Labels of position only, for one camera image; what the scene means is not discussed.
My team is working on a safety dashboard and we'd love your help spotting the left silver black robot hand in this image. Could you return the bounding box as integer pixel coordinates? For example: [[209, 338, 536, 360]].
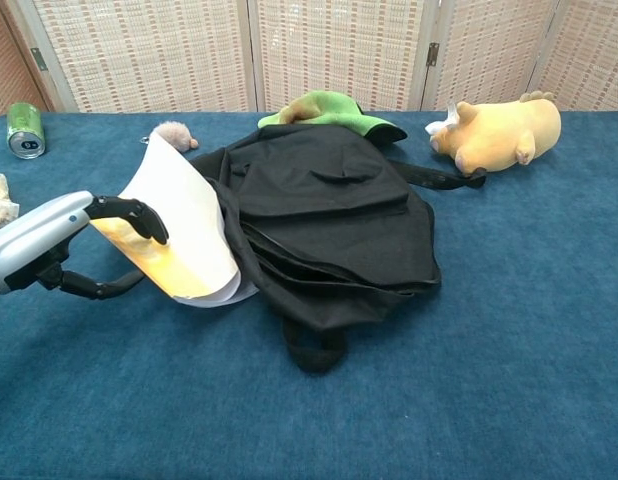
[[0, 190, 170, 301]]

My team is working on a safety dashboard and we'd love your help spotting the yellow white notebook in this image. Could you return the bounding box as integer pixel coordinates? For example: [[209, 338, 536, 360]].
[[88, 134, 258, 309]]

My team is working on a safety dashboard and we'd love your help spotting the black backpack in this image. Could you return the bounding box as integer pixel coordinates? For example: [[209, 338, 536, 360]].
[[188, 122, 488, 376]]

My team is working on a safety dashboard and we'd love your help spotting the green drink can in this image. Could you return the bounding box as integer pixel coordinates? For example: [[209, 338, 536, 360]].
[[7, 102, 47, 160]]

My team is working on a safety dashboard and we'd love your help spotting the woven folding screen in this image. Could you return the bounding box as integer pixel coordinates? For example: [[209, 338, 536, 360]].
[[0, 0, 618, 119]]

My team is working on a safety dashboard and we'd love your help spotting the green microfibre cloth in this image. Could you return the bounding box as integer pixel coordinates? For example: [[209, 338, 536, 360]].
[[257, 88, 408, 144]]

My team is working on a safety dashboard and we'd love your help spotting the blue felt table cover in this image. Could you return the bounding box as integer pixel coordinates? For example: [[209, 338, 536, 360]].
[[0, 109, 618, 480]]

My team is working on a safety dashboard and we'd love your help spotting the yellow plush toy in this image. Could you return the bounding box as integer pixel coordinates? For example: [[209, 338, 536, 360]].
[[424, 90, 563, 176]]

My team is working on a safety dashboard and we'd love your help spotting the small beige plush keychain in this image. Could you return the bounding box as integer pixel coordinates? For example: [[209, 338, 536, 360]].
[[141, 122, 200, 152]]

